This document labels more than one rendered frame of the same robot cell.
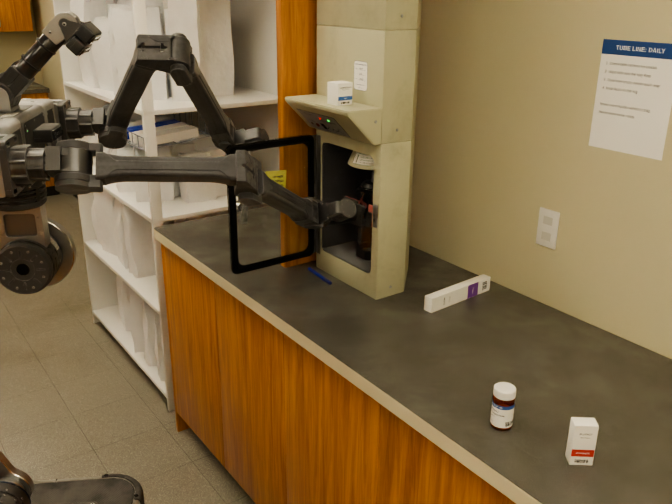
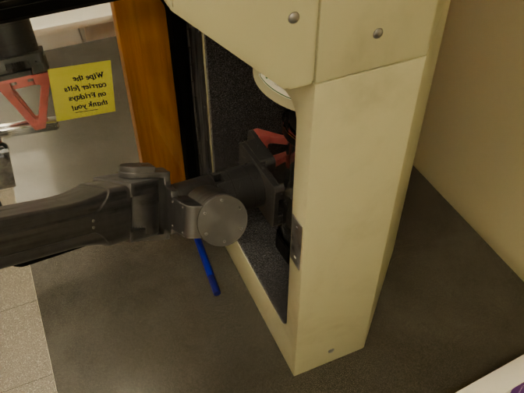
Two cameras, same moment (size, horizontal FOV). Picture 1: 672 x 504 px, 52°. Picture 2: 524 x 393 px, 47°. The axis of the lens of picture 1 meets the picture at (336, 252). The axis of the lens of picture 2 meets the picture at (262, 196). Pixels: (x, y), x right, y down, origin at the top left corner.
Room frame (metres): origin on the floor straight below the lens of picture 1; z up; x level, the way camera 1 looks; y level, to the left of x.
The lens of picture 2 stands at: (1.46, -0.16, 1.69)
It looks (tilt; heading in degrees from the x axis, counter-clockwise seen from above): 44 degrees down; 12
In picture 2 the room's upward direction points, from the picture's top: straight up
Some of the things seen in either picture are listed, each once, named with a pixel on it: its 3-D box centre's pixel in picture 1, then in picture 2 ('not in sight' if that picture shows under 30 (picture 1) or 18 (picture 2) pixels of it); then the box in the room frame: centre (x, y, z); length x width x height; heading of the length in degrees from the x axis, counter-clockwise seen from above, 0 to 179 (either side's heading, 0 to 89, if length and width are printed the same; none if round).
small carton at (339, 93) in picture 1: (339, 93); not in sight; (1.94, -0.01, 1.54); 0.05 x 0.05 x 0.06; 37
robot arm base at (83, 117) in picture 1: (78, 122); not in sight; (1.94, 0.73, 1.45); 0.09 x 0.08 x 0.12; 8
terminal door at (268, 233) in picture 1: (272, 204); (85, 135); (2.03, 0.20, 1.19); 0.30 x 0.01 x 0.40; 127
